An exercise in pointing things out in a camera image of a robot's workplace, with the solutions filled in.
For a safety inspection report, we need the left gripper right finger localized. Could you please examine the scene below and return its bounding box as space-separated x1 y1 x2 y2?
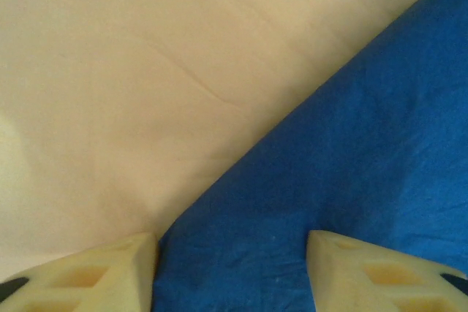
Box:
306 230 468 312

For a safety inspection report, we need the blue napkin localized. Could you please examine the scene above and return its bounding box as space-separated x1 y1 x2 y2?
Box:
153 0 468 312

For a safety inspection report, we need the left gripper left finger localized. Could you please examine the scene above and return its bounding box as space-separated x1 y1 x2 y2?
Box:
0 233 160 312

